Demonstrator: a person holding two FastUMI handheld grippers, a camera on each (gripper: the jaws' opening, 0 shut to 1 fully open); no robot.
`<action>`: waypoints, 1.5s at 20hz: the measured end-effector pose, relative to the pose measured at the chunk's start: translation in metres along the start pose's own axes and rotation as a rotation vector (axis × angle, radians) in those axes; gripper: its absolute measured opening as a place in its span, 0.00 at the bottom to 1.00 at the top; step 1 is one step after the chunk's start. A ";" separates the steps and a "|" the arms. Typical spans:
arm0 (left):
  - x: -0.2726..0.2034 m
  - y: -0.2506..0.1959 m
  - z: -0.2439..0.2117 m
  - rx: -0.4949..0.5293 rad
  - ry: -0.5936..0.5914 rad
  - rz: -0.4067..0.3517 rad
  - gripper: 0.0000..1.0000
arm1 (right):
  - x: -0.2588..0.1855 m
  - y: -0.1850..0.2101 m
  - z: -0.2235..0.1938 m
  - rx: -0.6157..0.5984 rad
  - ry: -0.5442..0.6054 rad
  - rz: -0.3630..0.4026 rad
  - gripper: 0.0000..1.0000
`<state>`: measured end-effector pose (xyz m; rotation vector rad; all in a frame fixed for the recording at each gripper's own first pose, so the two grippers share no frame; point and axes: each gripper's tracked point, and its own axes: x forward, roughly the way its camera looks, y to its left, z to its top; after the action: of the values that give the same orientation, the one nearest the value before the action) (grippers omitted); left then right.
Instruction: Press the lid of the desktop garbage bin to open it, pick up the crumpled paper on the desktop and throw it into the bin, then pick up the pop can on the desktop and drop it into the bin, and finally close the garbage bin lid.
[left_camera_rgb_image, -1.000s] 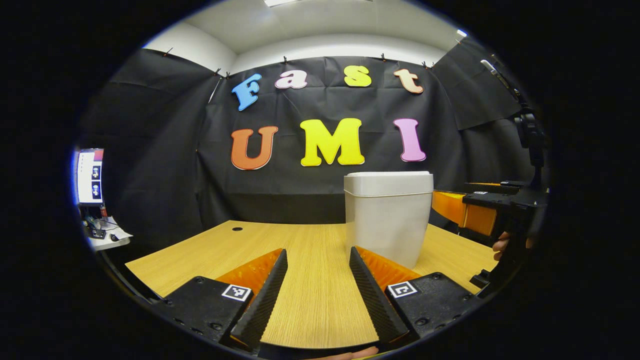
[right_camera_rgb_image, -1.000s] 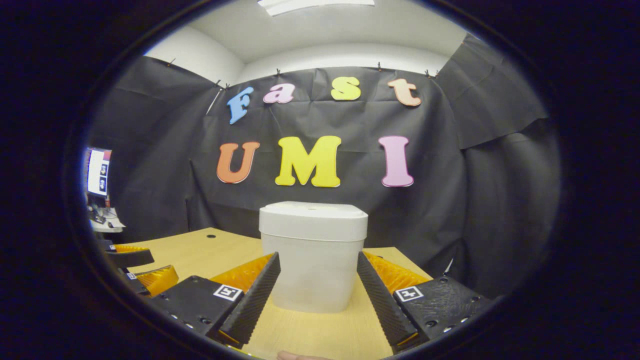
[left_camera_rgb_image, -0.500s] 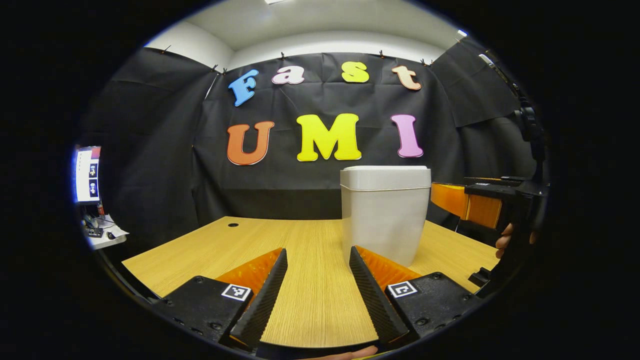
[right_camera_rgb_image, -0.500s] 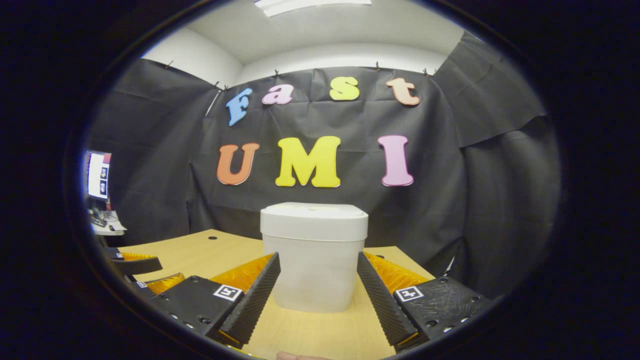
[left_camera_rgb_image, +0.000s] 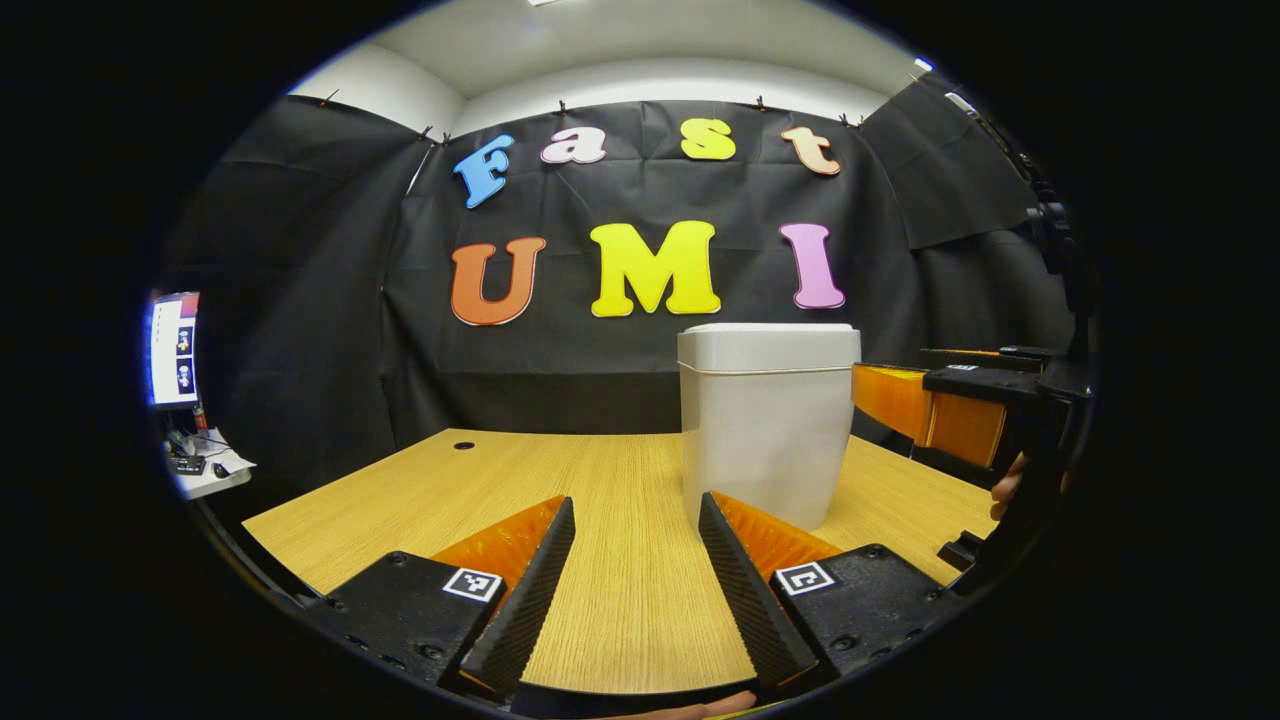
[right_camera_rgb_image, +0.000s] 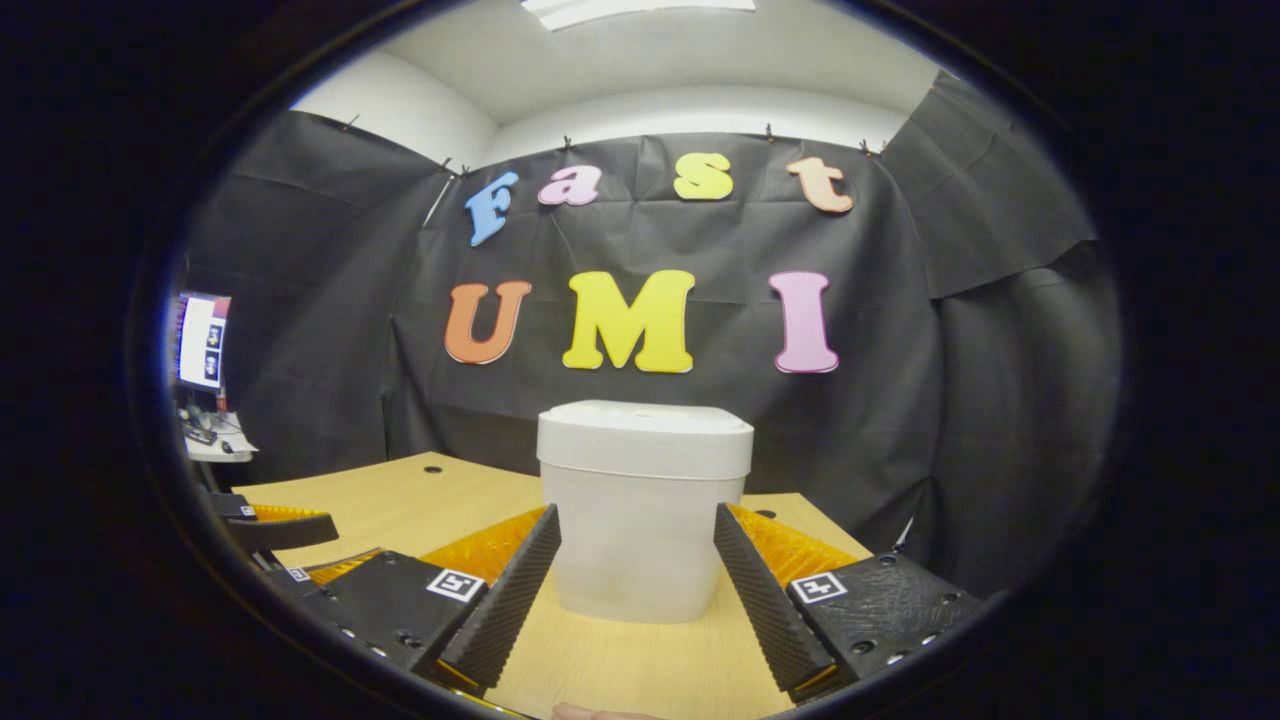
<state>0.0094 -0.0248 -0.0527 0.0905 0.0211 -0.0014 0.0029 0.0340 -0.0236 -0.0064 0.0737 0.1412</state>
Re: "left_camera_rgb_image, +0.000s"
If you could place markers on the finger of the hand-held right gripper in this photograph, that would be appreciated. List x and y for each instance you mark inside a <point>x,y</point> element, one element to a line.
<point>985,354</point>
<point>940,415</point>

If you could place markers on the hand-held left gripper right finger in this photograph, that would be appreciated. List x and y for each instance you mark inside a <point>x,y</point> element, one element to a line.
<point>745,600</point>

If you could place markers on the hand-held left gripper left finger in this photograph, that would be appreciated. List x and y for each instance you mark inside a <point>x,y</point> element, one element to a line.
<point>530,610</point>

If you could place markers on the white desktop garbage bin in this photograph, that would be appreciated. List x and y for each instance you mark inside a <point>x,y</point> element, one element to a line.
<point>770,430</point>

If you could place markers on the wooden desktop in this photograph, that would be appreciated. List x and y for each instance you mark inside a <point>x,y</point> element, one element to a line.
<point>600,500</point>

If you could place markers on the white side table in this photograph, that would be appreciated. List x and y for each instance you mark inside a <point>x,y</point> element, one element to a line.
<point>215,480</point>

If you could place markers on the black keyboard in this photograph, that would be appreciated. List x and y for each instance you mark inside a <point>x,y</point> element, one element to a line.
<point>187,465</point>

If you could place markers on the black backdrop cloth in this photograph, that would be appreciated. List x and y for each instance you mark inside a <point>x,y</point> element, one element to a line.
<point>320,300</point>

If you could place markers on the computer monitor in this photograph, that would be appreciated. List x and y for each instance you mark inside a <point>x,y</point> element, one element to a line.
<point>175,350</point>

